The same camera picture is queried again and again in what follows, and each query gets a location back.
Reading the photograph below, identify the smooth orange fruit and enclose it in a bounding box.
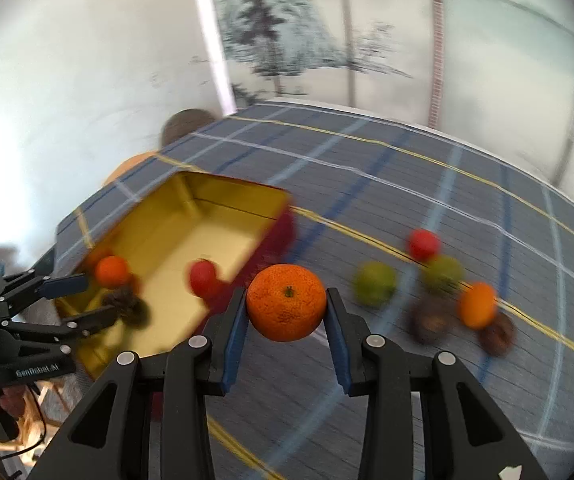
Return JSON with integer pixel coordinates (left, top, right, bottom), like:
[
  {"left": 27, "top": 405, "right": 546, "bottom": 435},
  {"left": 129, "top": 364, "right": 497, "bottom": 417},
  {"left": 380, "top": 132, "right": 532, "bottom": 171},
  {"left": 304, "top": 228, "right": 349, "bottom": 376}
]
[{"left": 458, "top": 282, "right": 498, "bottom": 330}]

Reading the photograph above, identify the textured orange mandarin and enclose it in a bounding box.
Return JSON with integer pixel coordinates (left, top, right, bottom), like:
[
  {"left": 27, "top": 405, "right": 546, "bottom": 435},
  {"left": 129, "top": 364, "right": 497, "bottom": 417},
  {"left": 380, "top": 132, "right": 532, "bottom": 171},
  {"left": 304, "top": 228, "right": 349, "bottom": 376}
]
[{"left": 246, "top": 263, "right": 327, "bottom": 342}]

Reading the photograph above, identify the orange round stool seat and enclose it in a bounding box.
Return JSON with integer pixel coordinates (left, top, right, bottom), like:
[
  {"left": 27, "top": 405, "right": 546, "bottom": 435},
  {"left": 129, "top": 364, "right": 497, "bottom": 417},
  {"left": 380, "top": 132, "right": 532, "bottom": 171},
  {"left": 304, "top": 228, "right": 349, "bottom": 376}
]
[{"left": 104, "top": 151, "right": 156, "bottom": 185}]

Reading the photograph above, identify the red tomato with stem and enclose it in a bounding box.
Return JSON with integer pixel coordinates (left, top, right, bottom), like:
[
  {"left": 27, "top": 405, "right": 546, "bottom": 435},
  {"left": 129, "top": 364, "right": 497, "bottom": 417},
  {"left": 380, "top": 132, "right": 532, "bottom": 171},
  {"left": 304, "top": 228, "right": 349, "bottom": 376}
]
[{"left": 188, "top": 259, "right": 220, "bottom": 300}]

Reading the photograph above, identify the dark reddish brown passion fruit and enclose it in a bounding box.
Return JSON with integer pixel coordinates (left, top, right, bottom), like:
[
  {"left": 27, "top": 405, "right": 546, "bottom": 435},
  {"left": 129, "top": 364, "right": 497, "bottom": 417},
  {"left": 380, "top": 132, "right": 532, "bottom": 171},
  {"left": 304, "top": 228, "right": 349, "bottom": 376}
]
[{"left": 478, "top": 312, "right": 516, "bottom": 358}]

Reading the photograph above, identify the gold toffee tin red outside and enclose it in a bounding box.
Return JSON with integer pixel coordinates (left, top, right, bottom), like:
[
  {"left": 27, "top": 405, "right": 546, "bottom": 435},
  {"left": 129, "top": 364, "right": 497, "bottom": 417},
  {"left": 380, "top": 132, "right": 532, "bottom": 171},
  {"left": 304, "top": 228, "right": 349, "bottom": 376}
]
[{"left": 54, "top": 169, "right": 296, "bottom": 378}]

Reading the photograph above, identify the orange mandarin in tin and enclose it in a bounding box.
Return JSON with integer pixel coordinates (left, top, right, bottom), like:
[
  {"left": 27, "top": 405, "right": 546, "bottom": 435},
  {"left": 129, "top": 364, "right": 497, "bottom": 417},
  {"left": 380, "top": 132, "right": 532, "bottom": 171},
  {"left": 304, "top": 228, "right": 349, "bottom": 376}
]
[{"left": 94, "top": 255, "right": 130, "bottom": 289}]

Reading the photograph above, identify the painted landscape folding screen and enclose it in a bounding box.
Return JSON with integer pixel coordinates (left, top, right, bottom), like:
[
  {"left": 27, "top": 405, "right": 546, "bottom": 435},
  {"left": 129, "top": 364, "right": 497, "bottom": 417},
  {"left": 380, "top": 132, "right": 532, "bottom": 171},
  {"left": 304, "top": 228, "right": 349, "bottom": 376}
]
[{"left": 213, "top": 0, "right": 574, "bottom": 200}]

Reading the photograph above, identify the small red tomato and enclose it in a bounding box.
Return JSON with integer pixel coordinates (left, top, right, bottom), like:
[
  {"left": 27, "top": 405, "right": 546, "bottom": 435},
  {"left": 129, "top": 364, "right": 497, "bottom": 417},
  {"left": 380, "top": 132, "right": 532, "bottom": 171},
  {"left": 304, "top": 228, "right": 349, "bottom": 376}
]
[{"left": 407, "top": 229, "right": 441, "bottom": 262}]

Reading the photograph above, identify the round brown woven cushion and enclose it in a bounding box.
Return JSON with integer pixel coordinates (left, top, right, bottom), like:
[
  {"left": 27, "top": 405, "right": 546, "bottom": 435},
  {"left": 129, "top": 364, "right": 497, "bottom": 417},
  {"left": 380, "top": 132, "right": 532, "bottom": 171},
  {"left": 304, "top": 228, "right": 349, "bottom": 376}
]
[{"left": 160, "top": 108, "right": 217, "bottom": 148}]

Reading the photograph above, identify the wooden stool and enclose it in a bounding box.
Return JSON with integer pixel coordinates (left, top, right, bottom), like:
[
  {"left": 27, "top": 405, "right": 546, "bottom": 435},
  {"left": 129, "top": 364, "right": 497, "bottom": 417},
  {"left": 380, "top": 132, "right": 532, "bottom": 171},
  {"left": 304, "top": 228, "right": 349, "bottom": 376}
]
[{"left": 0, "top": 379, "right": 71, "bottom": 455}]

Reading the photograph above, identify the dark wrinkled fruit in tin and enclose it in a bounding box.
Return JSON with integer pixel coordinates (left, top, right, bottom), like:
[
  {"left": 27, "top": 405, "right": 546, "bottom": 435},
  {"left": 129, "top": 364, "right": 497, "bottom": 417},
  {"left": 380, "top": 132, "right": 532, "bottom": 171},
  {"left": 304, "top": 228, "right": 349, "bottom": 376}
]
[{"left": 100, "top": 286, "right": 150, "bottom": 328}]

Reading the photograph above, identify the black cable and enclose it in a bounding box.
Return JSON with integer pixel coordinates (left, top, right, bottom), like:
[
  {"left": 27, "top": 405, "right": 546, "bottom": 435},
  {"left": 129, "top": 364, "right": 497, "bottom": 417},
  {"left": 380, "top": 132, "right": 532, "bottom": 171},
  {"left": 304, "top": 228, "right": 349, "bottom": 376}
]
[{"left": 0, "top": 383, "right": 48, "bottom": 463}]

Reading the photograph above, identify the large green tomato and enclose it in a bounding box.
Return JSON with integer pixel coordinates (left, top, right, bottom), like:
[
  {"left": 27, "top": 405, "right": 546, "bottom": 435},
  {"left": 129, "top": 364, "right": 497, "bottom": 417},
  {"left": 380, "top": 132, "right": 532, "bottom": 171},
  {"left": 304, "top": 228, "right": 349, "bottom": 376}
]
[{"left": 353, "top": 260, "right": 397, "bottom": 308}]

